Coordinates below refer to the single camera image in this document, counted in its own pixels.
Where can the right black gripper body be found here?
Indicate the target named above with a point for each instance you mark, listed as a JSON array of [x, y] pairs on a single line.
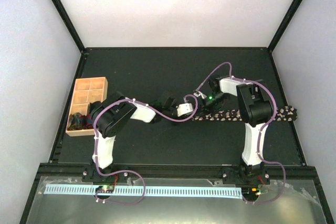
[[208, 105]]

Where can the right black frame post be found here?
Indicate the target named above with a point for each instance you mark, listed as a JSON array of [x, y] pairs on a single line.
[[290, 13]]

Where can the black frame post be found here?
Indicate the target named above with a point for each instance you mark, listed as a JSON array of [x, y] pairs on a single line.
[[290, 13], [68, 23]]

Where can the wooden compartment box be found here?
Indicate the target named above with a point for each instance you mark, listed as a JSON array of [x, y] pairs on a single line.
[[86, 91]]

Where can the light blue slotted cable duct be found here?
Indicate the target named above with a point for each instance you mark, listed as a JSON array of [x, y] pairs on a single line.
[[147, 191]]

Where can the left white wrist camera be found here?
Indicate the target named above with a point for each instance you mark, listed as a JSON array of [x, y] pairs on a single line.
[[184, 109]]

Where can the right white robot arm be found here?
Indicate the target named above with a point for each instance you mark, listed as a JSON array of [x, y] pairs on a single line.
[[256, 108]]

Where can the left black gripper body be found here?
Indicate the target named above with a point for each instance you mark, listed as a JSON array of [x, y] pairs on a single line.
[[167, 112]]

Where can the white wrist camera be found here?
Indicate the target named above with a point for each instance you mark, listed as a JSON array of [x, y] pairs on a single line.
[[199, 94], [184, 109]]

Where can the dark rolled tie in box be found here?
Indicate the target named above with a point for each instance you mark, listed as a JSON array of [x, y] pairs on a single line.
[[76, 122]]

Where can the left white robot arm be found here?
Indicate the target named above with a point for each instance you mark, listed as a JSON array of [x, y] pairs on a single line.
[[113, 121]]

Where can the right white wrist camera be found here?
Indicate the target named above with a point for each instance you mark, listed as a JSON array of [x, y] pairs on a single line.
[[199, 94]]

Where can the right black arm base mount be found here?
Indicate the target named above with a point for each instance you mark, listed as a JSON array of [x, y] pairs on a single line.
[[240, 175]]

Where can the left black frame post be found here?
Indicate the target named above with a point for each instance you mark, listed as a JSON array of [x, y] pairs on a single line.
[[68, 23]]

